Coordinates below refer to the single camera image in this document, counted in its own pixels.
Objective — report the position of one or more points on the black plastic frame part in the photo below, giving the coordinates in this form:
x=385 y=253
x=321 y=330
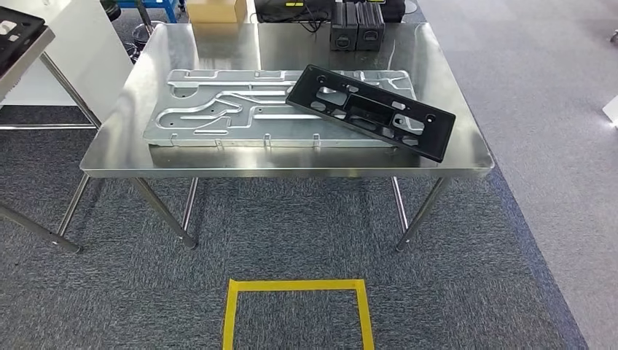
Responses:
x=367 y=110
x=31 y=24

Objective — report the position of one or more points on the steel workbench table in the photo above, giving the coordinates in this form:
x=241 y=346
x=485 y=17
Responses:
x=289 y=159

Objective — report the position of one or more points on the blue metal shelf rack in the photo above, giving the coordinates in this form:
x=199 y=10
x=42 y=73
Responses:
x=169 y=9

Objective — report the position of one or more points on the stamped grey metal panel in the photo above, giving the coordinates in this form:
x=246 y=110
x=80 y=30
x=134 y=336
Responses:
x=270 y=130

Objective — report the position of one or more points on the black ribbed box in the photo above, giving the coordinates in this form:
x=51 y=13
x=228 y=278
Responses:
x=371 y=29
x=343 y=29

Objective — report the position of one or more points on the dark device with yellow label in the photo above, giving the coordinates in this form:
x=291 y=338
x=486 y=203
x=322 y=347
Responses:
x=275 y=12

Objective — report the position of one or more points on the black case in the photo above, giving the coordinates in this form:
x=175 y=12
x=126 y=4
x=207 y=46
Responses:
x=393 y=9

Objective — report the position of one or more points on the brown cardboard box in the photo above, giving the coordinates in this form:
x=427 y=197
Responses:
x=217 y=10

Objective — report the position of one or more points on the white cabinet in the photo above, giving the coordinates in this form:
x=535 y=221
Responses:
x=612 y=111
x=82 y=53

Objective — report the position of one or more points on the steel side table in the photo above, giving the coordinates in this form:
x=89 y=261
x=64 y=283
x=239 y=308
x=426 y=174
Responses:
x=29 y=60

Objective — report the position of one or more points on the chrome stanchion post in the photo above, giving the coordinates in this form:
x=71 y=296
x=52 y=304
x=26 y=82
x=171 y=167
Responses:
x=142 y=38

